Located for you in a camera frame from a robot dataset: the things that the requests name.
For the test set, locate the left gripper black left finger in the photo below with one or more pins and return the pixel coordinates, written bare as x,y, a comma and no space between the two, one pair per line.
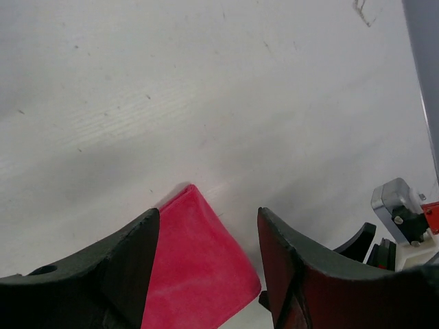
101,286

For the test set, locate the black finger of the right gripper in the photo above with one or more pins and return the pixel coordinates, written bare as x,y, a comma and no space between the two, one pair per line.
356,248

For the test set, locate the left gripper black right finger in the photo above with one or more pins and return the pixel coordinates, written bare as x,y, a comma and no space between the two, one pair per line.
311,286

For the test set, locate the aluminium side rail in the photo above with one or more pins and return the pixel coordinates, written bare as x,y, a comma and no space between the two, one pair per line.
421,18

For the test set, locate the red towel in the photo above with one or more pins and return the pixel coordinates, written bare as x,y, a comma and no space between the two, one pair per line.
201,277

